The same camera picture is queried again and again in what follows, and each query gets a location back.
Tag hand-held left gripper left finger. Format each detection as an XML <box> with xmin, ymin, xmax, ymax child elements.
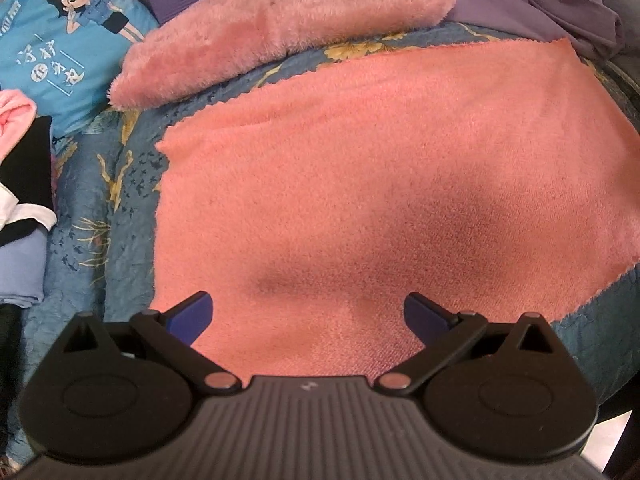
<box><xmin>57</xmin><ymin>290</ymin><xmax>244</xmax><ymax>395</ymax></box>

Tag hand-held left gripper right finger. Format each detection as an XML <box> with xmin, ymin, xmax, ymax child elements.
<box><xmin>377</xmin><ymin>291</ymin><xmax>563</xmax><ymax>395</ymax></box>

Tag coral fleece cloth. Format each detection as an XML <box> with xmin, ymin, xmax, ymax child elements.
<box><xmin>149</xmin><ymin>37</ymin><xmax>640</xmax><ymax>378</ymax></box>

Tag blue floral quilt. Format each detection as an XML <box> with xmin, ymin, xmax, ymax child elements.
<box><xmin>0</xmin><ymin>22</ymin><xmax>640</xmax><ymax>466</ymax></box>

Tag periwinkle cloth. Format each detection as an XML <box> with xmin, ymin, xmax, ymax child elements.
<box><xmin>0</xmin><ymin>232</ymin><xmax>52</xmax><ymax>307</ymax></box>

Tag dark cloth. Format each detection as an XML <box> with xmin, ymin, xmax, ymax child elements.
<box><xmin>0</xmin><ymin>304</ymin><xmax>22</xmax><ymax>413</ymax></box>

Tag black and white garment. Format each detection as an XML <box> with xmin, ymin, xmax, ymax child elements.
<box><xmin>0</xmin><ymin>115</ymin><xmax>59</xmax><ymax>250</ymax></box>

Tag light pink cloth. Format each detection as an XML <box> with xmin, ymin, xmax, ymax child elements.
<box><xmin>0</xmin><ymin>88</ymin><xmax>39</xmax><ymax>162</ymax></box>

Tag blue cartoon pillow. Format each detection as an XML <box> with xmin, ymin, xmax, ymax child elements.
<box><xmin>0</xmin><ymin>0</ymin><xmax>162</xmax><ymax>140</ymax></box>

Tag pink fluffy garment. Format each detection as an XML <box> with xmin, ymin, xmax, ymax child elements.
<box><xmin>108</xmin><ymin>0</ymin><xmax>457</xmax><ymax>111</ymax></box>

